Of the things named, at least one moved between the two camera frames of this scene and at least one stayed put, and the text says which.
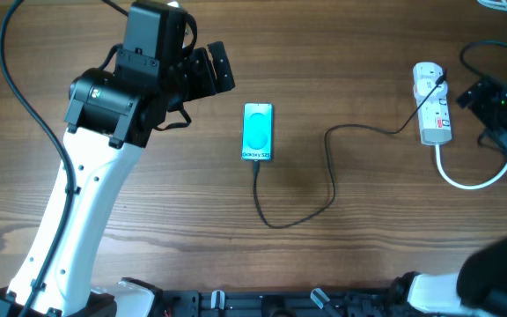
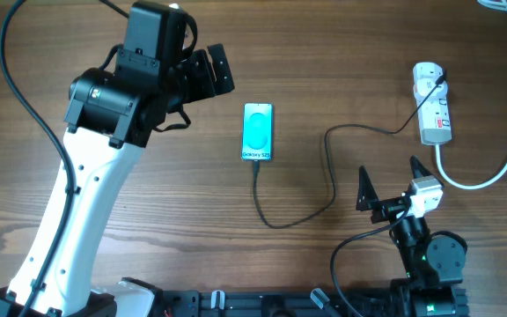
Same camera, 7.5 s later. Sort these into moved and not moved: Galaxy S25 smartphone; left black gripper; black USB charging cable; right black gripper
Moved: right black gripper
Not moved: black USB charging cable; left black gripper; Galaxy S25 smartphone
